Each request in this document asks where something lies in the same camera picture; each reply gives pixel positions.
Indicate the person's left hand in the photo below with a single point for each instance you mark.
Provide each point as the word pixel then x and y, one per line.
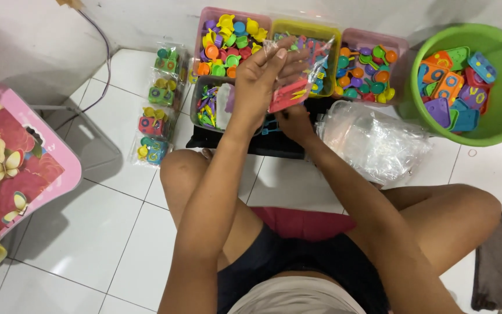
pixel 253 87

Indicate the person's right hand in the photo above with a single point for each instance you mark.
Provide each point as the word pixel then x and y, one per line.
pixel 298 124

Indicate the person's right fingers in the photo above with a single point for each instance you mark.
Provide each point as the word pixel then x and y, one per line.
pixel 284 118

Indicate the clear plastic bag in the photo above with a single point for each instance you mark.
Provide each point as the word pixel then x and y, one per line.
pixel 318 59

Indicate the red toy tray piece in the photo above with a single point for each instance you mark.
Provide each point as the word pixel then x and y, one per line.
pixel 286 97

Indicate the black cloth mat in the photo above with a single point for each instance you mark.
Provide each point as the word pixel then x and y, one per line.
pixel 233 141

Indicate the grey box of toy cutlery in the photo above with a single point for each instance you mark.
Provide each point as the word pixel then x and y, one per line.
pixel 207 107

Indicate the yellow box of toy utensils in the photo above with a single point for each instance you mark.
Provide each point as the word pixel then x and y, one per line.
pixel 320 41

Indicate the pile of empty clear bags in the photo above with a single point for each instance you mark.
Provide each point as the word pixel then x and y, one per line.
pixel 373 139

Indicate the pink box of toy cups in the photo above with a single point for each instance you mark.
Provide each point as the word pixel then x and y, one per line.
pixel 229 43

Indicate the pink box of toy pans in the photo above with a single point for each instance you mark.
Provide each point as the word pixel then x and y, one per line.
pixel 368 69

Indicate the person's left leg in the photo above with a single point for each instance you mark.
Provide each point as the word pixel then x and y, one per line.
pixel 181 183

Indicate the person's leg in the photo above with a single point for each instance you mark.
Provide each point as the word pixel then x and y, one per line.
pixel 181 183
pixel 442 218

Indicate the packed toy set bag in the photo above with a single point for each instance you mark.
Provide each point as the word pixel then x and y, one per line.
pixel 169 61
pixel 164 91
pixel 155 123
pixel 151 150

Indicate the black shorts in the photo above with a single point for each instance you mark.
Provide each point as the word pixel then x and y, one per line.
pixel 303 261

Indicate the heap of toy stove pieces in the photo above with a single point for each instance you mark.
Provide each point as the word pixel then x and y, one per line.
pixel 456 89

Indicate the beige shirt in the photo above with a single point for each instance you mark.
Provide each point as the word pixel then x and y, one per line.
pixel 294 296

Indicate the person's right leg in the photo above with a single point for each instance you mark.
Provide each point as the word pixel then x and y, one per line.
pixel 442 218

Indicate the small rubber band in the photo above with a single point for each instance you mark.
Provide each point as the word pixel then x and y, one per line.
pixel 472 152

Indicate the brown tape piece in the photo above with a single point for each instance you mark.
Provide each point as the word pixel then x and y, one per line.
pixel 70 3

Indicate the pink floral small table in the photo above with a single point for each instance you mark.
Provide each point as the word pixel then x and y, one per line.
pixel 11 161

